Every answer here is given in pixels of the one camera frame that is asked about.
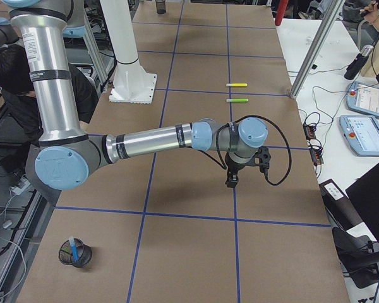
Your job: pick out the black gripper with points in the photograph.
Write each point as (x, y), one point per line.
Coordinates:
(232, 167)

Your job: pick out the blue marker pen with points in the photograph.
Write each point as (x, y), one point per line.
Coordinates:
(73, 248)

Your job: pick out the green marker pen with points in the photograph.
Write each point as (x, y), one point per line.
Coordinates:
(237, 100)

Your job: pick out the yellow marker pen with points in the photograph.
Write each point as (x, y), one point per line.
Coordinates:
(236, 85)

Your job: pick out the black labelled box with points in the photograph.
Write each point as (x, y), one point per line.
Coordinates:
(339, 205)

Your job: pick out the blue teach pendant near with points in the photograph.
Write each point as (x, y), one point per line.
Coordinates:
(361, 133)

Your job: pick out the blue teach pendant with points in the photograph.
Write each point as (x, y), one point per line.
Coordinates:
(361, 133)
(363, 98)

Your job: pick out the blue teach pendant far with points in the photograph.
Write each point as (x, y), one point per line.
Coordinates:
(363, 98)

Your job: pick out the black mesh pen cup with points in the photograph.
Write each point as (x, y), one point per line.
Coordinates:
(160, 7)
(84, 251)

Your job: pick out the black water bottle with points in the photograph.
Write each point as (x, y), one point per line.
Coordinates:
(359, 61)

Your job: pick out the red cylinder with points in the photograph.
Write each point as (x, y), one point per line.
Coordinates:
(281, 9)

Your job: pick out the white power strip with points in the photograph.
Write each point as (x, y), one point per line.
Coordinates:
(22, 186)

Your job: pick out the seated person in black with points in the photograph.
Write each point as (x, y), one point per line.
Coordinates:
(54, 104)

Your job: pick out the white metal mount base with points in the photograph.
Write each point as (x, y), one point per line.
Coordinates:
(131, 83)

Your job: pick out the aluminium frame post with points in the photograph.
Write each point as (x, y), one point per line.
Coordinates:
(316, 45)

